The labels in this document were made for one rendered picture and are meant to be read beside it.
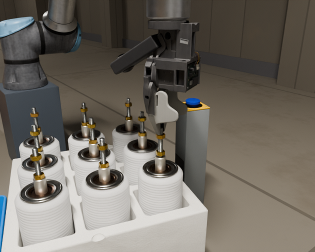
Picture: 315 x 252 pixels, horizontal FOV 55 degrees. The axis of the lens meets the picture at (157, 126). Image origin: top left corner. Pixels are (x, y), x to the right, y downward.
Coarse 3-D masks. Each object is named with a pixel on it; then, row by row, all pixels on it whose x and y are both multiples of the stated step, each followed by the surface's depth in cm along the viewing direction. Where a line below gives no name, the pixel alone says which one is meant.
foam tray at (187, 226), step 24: (120, 168) 80; (72, 192) 69; (192, 192) 69; (72, 216) 63; (144, 216) 61; (168, 216) 61; (192, 216) 62; (48, 240) 55; (72, 240) 55; (96, 240) 56; (120, 240) 57; (144, 240) 59; (168, 240) 62; (192, 240) 64
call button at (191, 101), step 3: (186, 99) 84; (189, 99) 84; (192, 99) 84; (195, 99) 84; (198, 99) 84; (186, 102) 83; (189, 102) 82; (192, 102) 82; (195, 102) 82; (198, 102) 83; (189, 105) 83; (192, 105) 83; (195, 105) 83
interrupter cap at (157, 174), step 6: (150, 162) 66; (168, 162) 66; (144, 168) 64; (150, 168) 64; (168, 168) 64; (174, 168) 64; (150, 174) 61; (156, 174) 62; (162, 174) 62; (168, 174) 61; (174, 174) 62
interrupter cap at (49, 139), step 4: (32, 136) 79; (44, 136) 79; (48, 136) 79; (52, 136) 79; (24, 140) 77; (28, 140) 77; (32, 140) 77; (44, 140) 78; (48, 140) 77; (52, 140) 77; (24, 144) 75; (28, 144) 75; (32, 144) 75; (40, 144) 75; (44, 144) 75; (48, 144) 75
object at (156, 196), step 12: (180, 168) 65; (144, 180) 61; (156, 180) 60; (168, 180) 61; (180, 180) 63; (144, 192) 62; (156, 192) 61; (168, 192) 61; (180, 192) 64; (144, 204) 64; (156, 204) 62; (168, 204) 62; (180, 204) 66
